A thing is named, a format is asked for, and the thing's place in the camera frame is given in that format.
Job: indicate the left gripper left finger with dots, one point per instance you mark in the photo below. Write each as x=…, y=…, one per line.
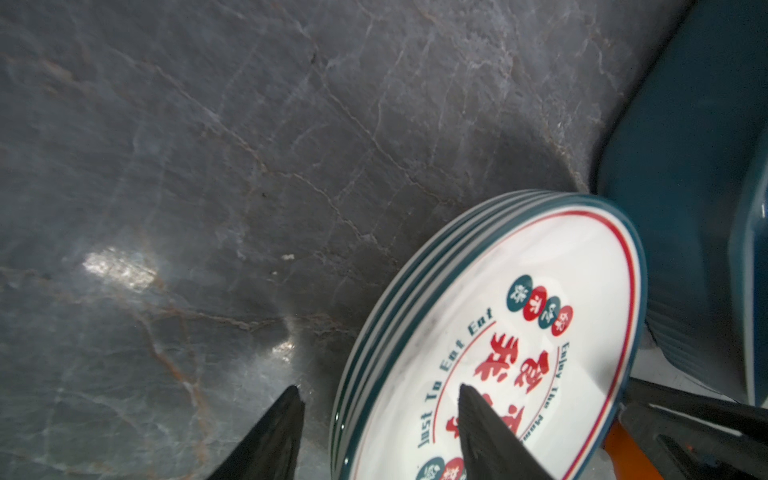
x=270, y=449

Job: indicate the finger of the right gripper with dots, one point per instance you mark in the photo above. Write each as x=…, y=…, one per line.
x=689, y=436

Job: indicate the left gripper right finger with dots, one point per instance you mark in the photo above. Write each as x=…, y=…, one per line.
x=489, y=449

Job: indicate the white plate red characters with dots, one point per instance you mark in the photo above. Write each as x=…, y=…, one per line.
x=538, y=309

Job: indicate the green rim Hao Shi Wei plate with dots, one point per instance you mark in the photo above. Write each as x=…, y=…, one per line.
x=390, y=302

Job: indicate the teal plastic bin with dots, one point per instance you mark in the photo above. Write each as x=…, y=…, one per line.
x=688, y=164

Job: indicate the stacked bowls cream inside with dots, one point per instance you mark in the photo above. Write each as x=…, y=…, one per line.
x=629, y=461

